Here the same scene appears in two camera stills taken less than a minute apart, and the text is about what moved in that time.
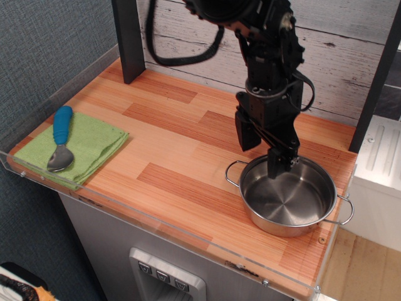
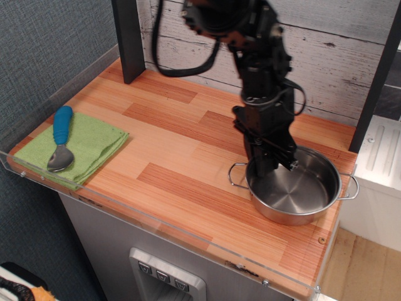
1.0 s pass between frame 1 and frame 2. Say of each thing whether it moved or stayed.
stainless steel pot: moved
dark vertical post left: stayed
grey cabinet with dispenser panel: stayed
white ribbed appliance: stayed
